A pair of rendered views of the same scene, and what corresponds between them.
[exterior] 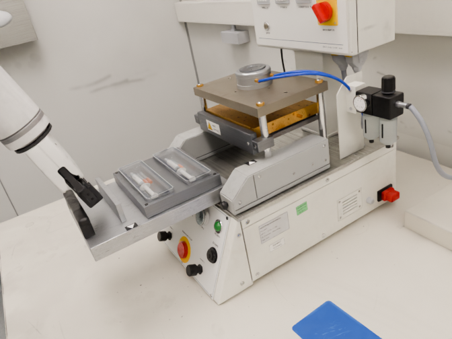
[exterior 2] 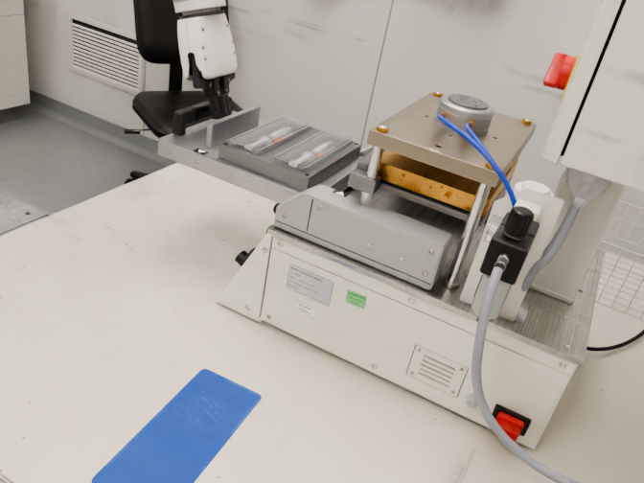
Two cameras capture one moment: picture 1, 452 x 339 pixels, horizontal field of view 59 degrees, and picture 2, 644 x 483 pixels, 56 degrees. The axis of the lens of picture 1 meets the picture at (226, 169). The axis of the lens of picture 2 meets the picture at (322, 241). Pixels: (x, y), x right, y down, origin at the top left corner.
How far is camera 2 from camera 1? 0.65 m
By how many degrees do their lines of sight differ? 41
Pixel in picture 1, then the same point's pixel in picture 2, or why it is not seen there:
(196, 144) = not seen: hidden behind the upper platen
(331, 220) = (395, 362)
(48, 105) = (468, 70)
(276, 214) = (319, 272)
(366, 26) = (598, 132)
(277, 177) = (342, 230)
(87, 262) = (241, 195)
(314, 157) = (408, 254)
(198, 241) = not seen: hidden behind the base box
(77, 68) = (530, 47)
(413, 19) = not seen: outside the picture
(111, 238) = (177, 145)
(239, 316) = (206, 322)
